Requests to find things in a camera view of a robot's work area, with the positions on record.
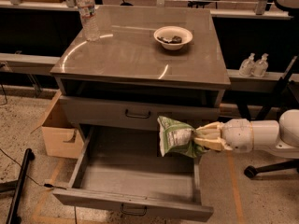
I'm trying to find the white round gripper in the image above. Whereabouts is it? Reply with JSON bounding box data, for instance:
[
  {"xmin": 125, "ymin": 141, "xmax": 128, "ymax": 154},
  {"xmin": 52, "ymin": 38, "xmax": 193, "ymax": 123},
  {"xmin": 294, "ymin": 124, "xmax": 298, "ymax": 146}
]
[{"xmin": 194, "ymin": 119, "xmax": 253, "ymax": 153}]

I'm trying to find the green jalapeno chip bag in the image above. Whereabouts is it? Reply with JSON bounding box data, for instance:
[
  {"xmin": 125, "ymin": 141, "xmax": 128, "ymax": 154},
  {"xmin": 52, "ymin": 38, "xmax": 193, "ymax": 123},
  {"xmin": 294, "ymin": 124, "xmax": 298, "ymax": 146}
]
[{"xmin": 157, "ymin": 116, "xmax": 207, "ymax": 158}]

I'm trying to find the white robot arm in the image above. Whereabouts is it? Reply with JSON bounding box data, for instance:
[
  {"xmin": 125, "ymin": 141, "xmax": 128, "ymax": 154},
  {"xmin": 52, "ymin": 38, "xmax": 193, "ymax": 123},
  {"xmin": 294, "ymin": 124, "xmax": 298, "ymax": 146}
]
[{"xmin": 194, "ymin": 109, "xmax": 299, "ymax": 159}]

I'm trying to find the grey drawer cabinet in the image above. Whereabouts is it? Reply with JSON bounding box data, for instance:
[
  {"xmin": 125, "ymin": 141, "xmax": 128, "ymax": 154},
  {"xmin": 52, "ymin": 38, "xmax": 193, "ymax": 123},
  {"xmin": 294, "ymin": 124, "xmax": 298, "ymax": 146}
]
[{"xmin": 50, "ymin": 5, "xmax": 232, "ymax": 161}]

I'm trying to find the open grey middle drawer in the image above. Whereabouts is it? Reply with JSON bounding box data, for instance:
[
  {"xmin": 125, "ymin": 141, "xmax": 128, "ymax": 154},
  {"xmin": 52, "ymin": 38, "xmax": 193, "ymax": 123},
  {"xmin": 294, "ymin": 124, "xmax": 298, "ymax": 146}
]
[{"xmin": 53, "ymin": 126, "xmax": 213, "ymax": 222}]

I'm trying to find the closed grey upper drawer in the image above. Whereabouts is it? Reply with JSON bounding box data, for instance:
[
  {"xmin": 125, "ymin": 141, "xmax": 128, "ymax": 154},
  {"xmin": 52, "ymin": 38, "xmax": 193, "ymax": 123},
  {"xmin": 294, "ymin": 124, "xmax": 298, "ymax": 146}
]
[{"xmin": 59, "ymin": 95, "xmax": 220, "ymax": 131}]

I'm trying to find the left clear sanitizer bottle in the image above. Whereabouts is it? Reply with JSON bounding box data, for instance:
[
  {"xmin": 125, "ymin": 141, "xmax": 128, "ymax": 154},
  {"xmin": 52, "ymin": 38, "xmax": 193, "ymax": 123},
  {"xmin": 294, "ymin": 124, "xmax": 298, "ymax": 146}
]
[{"xmin": 239, "ymin": 53, "xmax": 255, "ymax": 77}]

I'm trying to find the clear sanitizer bottle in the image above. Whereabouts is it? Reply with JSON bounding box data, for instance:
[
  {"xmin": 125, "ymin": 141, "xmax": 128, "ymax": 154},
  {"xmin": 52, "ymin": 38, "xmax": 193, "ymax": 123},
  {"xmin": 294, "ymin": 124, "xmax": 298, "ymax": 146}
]
[
  {"xmin": 251, "ymin": 53, "xmax": 268, "ymax": 77},
  {"xmin": 239, "ymin": 53, "xmax": 255, "ymax": 77}
]

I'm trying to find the right clear sanitizer bottle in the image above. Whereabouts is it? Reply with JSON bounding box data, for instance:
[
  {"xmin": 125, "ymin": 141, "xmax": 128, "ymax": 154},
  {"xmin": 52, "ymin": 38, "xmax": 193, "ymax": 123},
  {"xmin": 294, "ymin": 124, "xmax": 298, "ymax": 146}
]
[{"xmin": 251, "ymin": 53, "xmax": 268, "ymax": 77}]

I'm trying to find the dark snack in bowl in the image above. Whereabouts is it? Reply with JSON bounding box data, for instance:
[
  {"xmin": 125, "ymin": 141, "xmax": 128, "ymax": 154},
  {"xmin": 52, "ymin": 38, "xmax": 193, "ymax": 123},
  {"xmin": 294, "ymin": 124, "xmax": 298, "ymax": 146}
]
[{"xmin": 158, "ymin": 35, "xmax": 182, "ymax": 44}]

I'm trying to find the white paper bowl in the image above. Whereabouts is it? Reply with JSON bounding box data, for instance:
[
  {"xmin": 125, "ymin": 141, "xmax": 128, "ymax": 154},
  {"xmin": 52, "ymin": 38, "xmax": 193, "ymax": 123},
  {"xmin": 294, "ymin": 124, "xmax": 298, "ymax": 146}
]
[{"xmin": 153, "ymin": 26, "xmax": 193, "ymax": 50}]

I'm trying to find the cardboard box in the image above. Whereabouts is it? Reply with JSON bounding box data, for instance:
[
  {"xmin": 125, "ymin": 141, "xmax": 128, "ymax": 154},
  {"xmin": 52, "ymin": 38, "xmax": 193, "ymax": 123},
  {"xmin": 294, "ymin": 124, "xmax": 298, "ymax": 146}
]
[{"xmin": 32, "ymin": 91, "xmax": 84, "ymax": 159}]

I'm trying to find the clear plastic water bottle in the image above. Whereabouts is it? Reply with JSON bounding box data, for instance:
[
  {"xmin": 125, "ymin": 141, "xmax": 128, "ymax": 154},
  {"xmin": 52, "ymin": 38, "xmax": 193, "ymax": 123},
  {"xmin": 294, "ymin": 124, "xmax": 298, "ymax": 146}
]
[{"xmin": 76, "ymin": 0, "xmax": 100, "ymax": 41}]

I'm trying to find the black stand leg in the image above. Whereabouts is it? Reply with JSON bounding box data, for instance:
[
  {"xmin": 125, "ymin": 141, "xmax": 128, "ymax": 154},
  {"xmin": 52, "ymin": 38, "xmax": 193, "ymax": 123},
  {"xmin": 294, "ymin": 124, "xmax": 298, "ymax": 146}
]
[{"xmin": 0, "ymin": 148, "xmax": 35, "ymax": 224}]

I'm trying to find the black floor cable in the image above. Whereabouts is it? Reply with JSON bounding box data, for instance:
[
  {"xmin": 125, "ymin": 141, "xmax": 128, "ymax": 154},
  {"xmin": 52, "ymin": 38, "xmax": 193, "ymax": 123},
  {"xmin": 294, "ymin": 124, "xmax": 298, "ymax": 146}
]
[{"xmin": 0, "ymin": 147, "xmax": 78, "ymax": 224}]

